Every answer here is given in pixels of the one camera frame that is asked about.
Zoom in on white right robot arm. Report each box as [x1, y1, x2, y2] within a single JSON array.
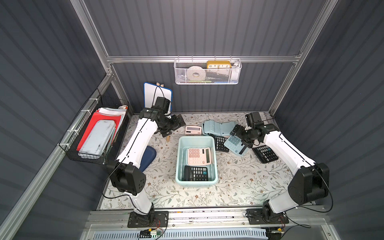
[[230, 124, 330, 223]]

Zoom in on white tape roll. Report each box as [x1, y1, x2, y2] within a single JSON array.
[[186, 66, 206, 81]]

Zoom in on black wire side basket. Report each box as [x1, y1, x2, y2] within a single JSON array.
[[59, 91, 130, 165]]

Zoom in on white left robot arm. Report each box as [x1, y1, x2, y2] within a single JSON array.
[[109, 108, 186, 216]]

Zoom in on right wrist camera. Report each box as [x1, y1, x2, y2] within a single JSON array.
[[245, 112, 264, 129]]

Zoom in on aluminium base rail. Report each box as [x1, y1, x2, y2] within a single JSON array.
[[80, 206, 341, 240]]

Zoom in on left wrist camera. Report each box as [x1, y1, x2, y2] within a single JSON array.
[[154, 97, 171, 115]]

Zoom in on teal calculator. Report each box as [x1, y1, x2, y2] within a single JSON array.
[[224, 136, 249, 157]]

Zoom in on navy blue glasses case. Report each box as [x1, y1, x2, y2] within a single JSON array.
[[139, 146, 157, 172]]

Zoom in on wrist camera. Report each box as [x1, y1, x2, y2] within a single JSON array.
[[245, 112, 264, 129], [154, 97, 171, 115]]

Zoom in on white papers in basket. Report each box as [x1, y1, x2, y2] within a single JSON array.
[[96, 105, 129, 138]]

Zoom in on light grey pencil case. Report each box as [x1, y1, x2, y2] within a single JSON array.
[[78, 120, 116, 159]]

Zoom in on white wire wall basket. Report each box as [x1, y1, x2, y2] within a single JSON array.
[[174, 58, 243, 85]]

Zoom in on black calculator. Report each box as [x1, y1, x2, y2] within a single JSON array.
[[212, 135, 230, 153], [183, 166, 209, 182], [252, 146, 279, 164]]

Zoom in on blue framed whiteboard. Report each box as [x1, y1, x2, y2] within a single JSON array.
[[144, 83, 173, 114]]

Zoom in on mint green calculator upside down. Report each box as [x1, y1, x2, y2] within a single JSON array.
[[202, 120, 238, 137]]

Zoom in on yellow clock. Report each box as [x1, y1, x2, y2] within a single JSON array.
[[207, 60, 232, 69]]

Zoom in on red folder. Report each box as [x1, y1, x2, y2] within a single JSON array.
[[76, 109, 125, 156]]

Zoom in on mint green storage box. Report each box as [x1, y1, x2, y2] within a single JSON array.
[[176, 136, 219, 188]]

